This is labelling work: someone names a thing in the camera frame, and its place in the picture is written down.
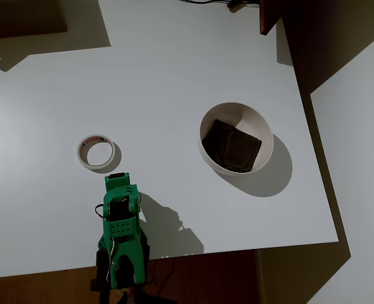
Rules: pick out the dark folded cloth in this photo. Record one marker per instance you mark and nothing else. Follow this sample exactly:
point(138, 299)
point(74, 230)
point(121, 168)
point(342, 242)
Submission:
point(234, 149)

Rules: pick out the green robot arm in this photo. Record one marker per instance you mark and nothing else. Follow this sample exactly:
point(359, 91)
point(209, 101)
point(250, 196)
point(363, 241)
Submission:
point(123, 240)

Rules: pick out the red-brown wooden furniture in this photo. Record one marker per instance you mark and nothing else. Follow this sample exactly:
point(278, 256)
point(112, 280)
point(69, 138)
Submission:
point(267, 16)

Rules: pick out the white masking tape roll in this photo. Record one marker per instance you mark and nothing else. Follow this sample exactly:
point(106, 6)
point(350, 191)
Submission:
point(83, 155)

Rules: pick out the dark brown board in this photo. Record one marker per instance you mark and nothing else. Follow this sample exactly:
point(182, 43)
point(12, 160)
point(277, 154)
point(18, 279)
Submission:
point(22, 16)

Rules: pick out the beige round bowl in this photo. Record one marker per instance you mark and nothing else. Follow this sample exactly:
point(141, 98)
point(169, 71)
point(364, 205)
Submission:
point(263, 126)

